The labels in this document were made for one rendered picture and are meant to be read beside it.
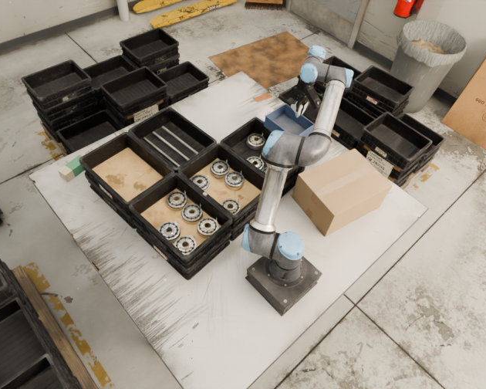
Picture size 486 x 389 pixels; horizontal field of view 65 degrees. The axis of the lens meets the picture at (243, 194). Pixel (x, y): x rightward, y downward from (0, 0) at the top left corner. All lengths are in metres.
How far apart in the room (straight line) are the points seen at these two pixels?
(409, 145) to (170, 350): 2.17
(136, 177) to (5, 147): 1.82
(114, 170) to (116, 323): 0.98
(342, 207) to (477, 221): 1.78
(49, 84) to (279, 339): 2.52
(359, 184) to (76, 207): 1.49
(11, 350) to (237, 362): 1.14
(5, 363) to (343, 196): 1.83
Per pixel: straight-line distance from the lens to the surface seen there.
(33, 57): 4.64
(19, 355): 2.29
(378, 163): 2.93
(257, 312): 1.82
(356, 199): 2.00
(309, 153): 1.50
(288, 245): 1.61
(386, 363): 2.68
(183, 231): 1.85
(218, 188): 1.99
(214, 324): 1.79
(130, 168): 2.12
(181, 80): 3.40
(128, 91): 3.15
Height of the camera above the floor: 2.40
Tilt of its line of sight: 53 degrees down
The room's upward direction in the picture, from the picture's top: 7 degrees clockwise
